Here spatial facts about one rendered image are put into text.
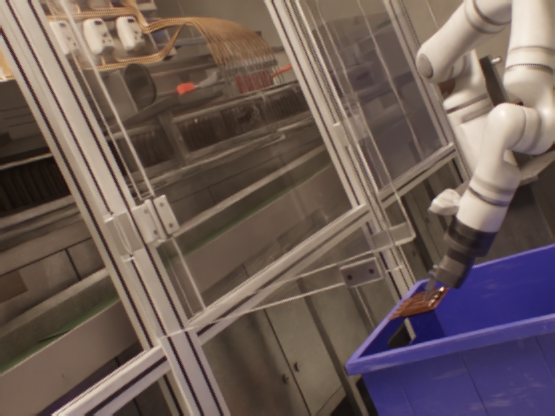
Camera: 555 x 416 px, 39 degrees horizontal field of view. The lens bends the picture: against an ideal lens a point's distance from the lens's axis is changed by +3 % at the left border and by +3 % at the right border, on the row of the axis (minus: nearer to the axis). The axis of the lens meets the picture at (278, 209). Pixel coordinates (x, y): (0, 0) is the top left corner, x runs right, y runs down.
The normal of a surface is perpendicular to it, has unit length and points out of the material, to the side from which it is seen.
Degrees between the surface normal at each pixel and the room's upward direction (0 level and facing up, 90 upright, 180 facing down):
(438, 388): 90
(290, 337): 90
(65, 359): 90
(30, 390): 90
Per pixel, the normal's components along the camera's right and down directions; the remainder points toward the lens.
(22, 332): 0.78, -0.31
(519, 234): -0.54, 0.29
